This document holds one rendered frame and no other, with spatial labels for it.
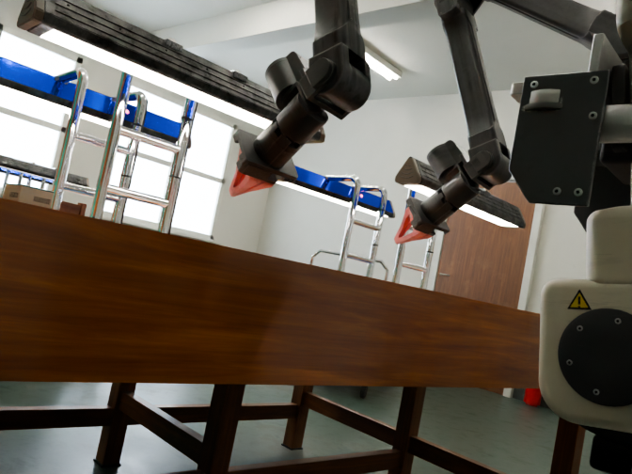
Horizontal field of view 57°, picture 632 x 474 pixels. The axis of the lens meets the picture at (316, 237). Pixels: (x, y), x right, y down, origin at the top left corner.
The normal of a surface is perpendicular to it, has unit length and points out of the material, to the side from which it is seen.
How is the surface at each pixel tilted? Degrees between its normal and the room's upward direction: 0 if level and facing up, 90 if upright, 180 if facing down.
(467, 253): 90
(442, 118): 90
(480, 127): 76
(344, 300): 90
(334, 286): 90
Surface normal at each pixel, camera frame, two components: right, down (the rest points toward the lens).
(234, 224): 0.73, 0.10
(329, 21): -0.58, -0.36
